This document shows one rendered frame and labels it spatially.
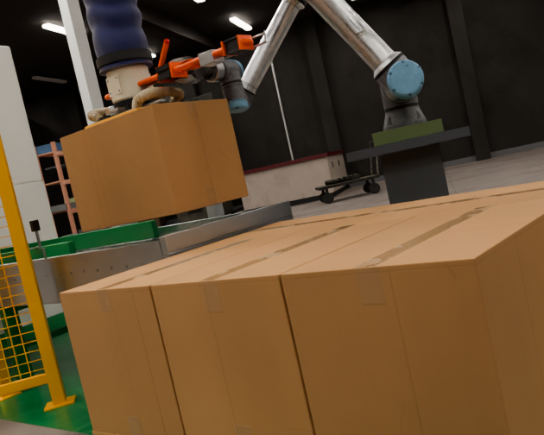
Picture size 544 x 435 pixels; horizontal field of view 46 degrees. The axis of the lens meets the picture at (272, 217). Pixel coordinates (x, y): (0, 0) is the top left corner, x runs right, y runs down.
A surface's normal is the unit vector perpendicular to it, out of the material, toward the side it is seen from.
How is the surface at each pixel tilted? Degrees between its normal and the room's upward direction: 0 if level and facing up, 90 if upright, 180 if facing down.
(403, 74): 93
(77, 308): 90
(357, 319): 90
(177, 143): 90
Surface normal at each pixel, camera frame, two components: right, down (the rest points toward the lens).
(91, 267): -0.62, 0.19
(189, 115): 0.76, -0.12
